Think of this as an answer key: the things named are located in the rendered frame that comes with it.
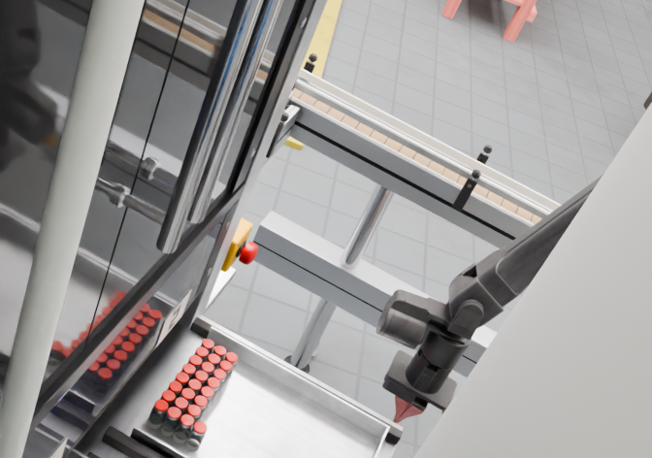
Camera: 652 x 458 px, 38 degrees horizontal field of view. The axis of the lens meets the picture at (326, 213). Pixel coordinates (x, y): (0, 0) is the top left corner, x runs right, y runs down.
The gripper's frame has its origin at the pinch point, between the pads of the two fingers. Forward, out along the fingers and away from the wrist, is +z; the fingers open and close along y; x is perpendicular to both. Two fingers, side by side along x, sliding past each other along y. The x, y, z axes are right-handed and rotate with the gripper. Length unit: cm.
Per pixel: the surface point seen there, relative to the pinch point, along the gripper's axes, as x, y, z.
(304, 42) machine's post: -8, 37, -44
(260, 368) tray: -6.7, 22.9, 12.2
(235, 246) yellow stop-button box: -15.2, 36.6, -1.0
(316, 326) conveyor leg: -88, 22, 68
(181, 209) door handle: 41, 32, -47
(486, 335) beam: -91, -18, 45
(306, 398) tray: -6.5, 13.8, 12.8
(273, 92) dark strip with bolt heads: -3, 38, -38
